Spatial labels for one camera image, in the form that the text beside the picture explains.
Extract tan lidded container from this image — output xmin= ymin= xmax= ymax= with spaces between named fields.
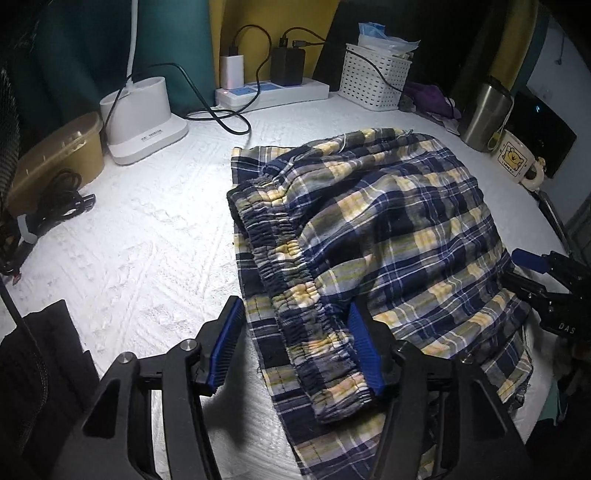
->
xmin=7 ymin=112 xmax=104 ymax=216

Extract white phone charger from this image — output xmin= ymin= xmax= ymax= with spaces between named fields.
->
xmin=221 ymin=54 xmax=245 ymax=90

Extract blue yellow plaid pants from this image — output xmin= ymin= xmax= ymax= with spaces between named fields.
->
xmin=226 ymin=128 xmax=533 ymax=479

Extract black cloth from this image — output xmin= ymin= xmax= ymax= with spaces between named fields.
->
xmin=1 ymin=300 xmax=99 ymax=479

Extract purple cloth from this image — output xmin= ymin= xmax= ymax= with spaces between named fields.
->
xmin=403 ymin=81 xmax=462 ymax=120

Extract black router box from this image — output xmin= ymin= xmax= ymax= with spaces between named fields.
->
xmin=506 ymin=90 xmax=577 ymax=179

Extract white power strip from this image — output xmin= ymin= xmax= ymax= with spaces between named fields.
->
xmin=215 ymin=78 xmax=329 ymax=112

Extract blue plastic bag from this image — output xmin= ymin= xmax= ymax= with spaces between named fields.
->
xmin=358 ymin=22 xmax=420 ymax=58

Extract black lamp cable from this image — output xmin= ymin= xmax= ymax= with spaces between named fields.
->
xmin=102 ymin=62 xmax=253 ymax=137

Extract teal curtain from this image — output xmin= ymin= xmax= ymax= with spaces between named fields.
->
xmin=1 ymin=1 xmax=214 ymax=153

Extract stainless steel tumbler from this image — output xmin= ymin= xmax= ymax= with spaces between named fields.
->
xmin=459 ymin=76 xmax=514 ymax=152

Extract cream cartoon mug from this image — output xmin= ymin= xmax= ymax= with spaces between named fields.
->
xmin=493 ymin=129 xmax=545 ymax=192

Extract yellow curtain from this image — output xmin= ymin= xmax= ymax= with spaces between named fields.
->
xmin=208 ymin=0 xmax=339 ymax=84

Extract black cable bundle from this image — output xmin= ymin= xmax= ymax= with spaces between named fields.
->
xmin=0 ymin=169 xmax=98 ymax=278

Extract white perforated basket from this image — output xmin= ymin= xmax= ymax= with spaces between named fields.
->
xmin=338 ymin=44 xmax=412 ymax=112

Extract black power adapter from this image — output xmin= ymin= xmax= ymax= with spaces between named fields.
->
xmin=270 ymin=37 xmax=305 ymax=87

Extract white desk lamp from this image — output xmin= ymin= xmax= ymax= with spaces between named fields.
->
xmin=99 ymin=1 xmax=188 ymax=166

